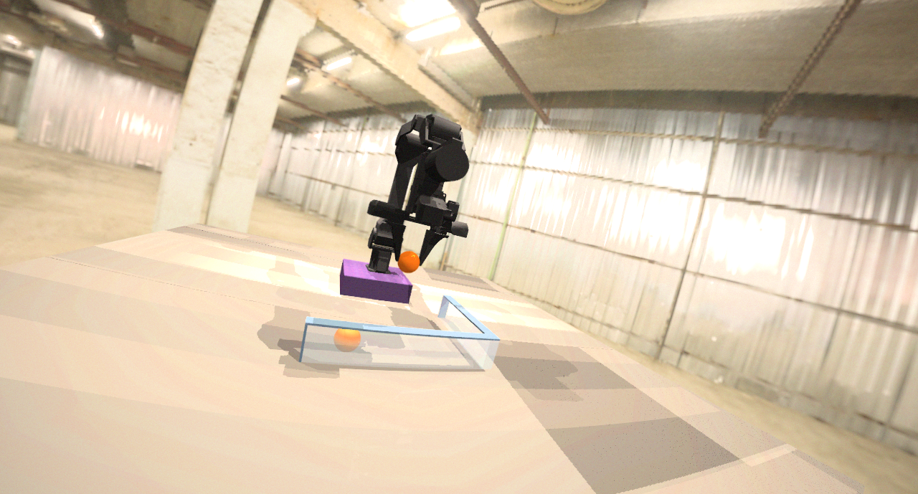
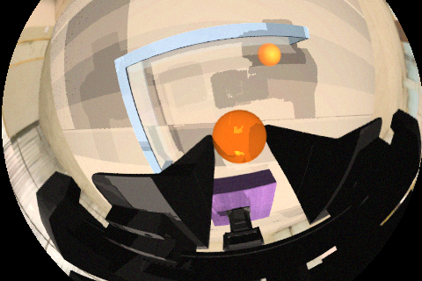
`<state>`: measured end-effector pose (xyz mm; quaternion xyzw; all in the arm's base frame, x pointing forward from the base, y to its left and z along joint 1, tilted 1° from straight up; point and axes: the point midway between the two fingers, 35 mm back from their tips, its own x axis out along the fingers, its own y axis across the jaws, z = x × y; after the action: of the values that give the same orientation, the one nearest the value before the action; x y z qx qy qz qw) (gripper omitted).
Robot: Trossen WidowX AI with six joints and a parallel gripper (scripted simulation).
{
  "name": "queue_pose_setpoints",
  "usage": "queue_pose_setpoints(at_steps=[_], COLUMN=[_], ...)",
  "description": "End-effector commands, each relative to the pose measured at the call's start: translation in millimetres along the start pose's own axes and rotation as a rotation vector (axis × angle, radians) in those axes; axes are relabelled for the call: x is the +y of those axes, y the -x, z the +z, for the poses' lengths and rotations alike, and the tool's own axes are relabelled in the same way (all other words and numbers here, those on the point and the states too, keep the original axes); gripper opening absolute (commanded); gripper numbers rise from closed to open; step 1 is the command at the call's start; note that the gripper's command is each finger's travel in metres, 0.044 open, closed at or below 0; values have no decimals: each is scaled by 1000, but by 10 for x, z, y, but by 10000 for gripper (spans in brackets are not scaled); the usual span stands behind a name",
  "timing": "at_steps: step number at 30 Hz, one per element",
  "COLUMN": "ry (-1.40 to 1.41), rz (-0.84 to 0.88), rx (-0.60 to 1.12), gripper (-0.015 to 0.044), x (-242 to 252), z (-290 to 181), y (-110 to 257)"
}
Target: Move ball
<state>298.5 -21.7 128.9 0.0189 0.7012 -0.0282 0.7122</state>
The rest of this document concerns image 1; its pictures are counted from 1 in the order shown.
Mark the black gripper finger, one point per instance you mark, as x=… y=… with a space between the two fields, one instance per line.
x=397 y=234
x=429 y=241

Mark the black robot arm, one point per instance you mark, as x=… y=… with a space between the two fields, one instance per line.
x=446 y=161

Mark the low clear corner walls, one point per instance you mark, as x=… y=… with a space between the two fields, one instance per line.
x=346 y=347

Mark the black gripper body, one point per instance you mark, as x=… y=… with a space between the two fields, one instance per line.
x=419 y=187

